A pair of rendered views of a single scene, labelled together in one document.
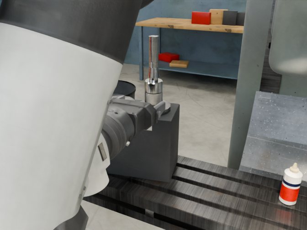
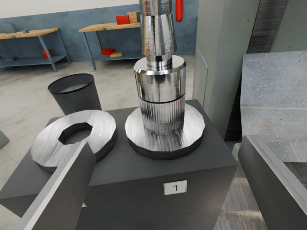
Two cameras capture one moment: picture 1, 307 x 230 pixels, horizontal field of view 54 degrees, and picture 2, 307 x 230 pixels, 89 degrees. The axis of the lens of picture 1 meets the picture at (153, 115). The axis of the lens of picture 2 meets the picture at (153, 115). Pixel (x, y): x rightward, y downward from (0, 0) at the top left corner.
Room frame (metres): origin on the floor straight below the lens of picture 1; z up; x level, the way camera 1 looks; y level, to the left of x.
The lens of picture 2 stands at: (0.62, 0.05, 1.28)
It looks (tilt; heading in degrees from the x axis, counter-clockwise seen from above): 37 degrees down; 343
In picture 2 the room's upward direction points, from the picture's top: 6 degrees counter-clockwise
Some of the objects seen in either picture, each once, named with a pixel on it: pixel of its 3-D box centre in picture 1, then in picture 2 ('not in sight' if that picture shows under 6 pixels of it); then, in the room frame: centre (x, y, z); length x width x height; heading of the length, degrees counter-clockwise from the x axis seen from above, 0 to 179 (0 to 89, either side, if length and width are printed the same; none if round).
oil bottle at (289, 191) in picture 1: (291, 182); not in sight; (0.60, -0.33, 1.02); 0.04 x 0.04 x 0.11
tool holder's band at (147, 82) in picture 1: (153, 82); (159, 67); (0.75, 0.00, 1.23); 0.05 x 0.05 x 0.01
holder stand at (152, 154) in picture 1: (136, 135); (134, 176); (0.76, 0.05, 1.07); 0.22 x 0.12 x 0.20; 75
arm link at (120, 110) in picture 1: (119, 123); not in sight; (0.57, 0.07, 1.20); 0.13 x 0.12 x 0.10; 68
